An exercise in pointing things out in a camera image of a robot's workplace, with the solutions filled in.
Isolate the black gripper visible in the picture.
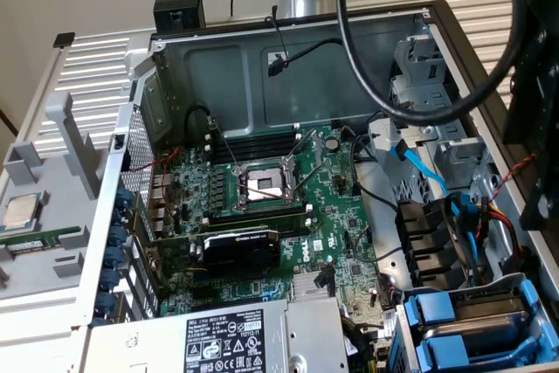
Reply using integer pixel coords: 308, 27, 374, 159
501, 0, 559, 231

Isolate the coloured disk power wire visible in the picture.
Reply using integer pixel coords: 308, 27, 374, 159
476, 195, 525, 263

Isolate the empty blue disk carrier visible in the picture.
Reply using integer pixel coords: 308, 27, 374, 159
417, 315, 547, 368

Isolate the black fan shroud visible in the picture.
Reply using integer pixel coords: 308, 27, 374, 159
394, 197, 466, 291

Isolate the silver socket cover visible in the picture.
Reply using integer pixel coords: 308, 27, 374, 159
283, 128, 325, 173

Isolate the green motherboard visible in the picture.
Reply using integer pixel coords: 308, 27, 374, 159
147, 124, 405, 337

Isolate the thin locking lever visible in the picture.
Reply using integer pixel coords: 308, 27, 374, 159
293, 156, 327, 198
207, 115, 240, 168

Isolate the white case sticker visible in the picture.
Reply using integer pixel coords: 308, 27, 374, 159
260, 48, 291, 64

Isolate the white barcode tag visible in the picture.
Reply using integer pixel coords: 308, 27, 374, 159
380, 307, 400, 342

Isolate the hard drive in blue caddy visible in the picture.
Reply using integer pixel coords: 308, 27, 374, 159
392, 272, 559, 373

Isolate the CPU socket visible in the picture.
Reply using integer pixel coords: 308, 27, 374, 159
232, 157, 307, 213

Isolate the silver heat sink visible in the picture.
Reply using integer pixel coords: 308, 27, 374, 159
290, 268, 336, 303

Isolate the green RAM stick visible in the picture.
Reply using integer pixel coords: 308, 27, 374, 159
207, 209, 307, 224
0, 225, 83, 255

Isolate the open PC case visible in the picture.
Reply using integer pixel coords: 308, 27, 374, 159
72, 0, 559, 373

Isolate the silver power supply unit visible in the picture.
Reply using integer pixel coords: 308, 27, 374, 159
85, 297, 351, 373

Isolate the black graphics card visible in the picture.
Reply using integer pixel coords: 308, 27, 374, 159
149, 224, 281, 279

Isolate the small black clip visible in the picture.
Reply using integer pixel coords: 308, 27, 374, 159
52, 31, 77, 49

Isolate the grey parts rack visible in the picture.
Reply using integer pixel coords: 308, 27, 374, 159
0, 92, 110, 304

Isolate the silver CPU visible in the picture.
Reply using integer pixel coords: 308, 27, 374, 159
1, 192, 45, 232

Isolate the red black twisted wire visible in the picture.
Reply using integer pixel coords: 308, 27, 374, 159
487, 152, 539, 207

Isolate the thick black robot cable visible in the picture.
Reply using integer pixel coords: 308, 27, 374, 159
335, 0, 532, 128

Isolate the long black cable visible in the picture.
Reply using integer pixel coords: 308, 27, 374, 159
286, 37, 414, 113

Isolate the thin black wire with plug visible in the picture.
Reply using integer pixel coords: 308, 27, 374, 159
263, 14, 292, 79

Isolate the black cable with flat plug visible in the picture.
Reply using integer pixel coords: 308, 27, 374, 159
314, 263, 337, 300

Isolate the yellow black wire bundle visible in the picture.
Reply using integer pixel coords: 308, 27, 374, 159
340, 314, 385, 373

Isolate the black looped cable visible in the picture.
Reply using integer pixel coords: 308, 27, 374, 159
183, 103, 220, 149

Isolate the black box bracket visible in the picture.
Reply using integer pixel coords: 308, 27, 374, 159
152, 0, 207, 37

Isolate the thin red wire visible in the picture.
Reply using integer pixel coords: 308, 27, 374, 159
129, 148, 181, 219

